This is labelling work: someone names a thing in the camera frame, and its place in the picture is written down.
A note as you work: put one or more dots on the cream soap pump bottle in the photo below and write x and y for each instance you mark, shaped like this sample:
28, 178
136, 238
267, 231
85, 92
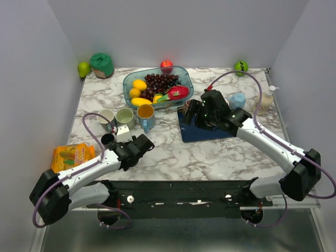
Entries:
266, 100

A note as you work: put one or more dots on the clear blue fruit container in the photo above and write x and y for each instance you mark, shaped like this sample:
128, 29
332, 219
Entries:
177, 70

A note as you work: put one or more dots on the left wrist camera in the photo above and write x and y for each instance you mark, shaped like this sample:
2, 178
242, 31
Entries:
123, 134

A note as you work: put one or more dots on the light blue faceted mug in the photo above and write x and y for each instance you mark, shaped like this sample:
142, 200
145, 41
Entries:
237, 100

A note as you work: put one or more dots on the green pear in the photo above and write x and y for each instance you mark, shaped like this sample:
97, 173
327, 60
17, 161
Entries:
84, 68

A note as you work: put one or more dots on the butterfly blue mug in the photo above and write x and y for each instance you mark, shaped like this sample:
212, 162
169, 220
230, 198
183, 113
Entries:
146, 117

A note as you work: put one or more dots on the green wrapped jar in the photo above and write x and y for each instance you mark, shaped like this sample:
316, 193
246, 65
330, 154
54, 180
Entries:
102, 65

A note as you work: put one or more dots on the small yellow fruit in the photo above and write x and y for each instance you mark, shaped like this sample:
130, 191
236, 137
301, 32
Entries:
156, 98

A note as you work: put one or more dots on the yellow lemon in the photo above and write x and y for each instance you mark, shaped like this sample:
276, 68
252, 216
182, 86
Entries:
139, 84

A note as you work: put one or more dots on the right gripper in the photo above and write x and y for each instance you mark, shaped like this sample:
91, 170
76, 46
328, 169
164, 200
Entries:
196, 107

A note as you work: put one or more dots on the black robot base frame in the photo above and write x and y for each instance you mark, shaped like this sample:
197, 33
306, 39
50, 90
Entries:
182, 199

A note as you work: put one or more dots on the green striped ball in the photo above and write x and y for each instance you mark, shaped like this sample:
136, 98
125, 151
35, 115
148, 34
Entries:
241, 66

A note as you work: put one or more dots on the red apple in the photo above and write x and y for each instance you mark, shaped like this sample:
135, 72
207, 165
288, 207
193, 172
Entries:
166, 67

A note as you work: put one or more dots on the orange fruit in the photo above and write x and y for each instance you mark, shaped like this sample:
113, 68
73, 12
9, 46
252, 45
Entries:
134, 93

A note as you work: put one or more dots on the red dragon fruit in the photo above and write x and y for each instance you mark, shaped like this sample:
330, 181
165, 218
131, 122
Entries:
175, 93

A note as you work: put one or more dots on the dark blue tray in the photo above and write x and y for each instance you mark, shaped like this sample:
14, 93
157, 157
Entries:
190, 133

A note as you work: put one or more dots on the dark grey blue mug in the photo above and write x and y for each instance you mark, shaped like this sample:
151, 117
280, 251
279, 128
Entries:
107, 120

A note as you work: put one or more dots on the orange snack bag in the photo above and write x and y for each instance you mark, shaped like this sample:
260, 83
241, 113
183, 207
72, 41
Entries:
70, 156

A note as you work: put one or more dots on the brown striped mug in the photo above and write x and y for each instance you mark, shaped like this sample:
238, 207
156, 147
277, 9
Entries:
186, 107

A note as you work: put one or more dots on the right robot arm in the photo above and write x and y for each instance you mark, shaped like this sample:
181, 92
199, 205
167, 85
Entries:
299, 175

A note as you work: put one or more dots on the light green mug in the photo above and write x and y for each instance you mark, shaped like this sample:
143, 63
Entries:
125, 116

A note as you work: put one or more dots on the small navy mug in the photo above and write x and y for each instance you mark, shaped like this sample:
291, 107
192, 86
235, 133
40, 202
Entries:
107, 139

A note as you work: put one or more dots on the yellow mango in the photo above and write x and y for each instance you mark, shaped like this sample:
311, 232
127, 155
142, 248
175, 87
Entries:
140, 101

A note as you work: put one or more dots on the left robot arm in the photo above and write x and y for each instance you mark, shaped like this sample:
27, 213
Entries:
56, 193

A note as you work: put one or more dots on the purple grape bunch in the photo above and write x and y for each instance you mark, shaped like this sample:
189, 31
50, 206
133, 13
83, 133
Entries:
158, 84

